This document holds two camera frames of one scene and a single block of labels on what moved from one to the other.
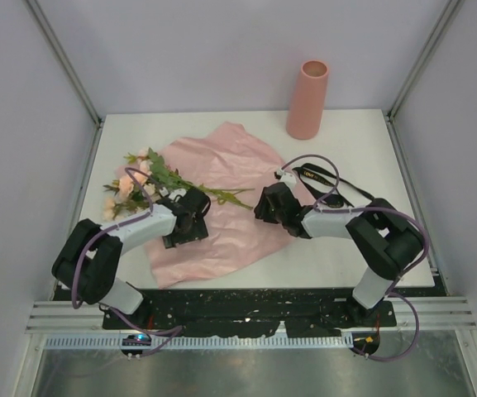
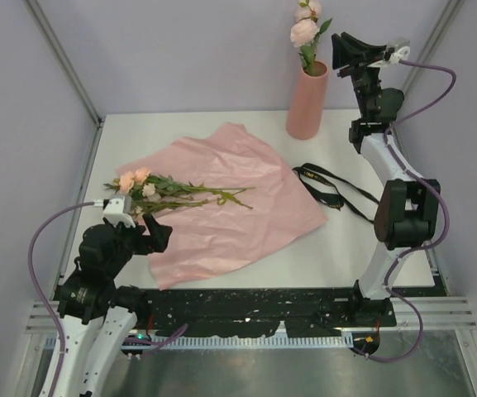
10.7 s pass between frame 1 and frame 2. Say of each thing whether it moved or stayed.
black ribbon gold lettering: stayed
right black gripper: moved
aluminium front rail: stayed
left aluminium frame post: stayed
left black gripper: moved
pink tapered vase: stayed
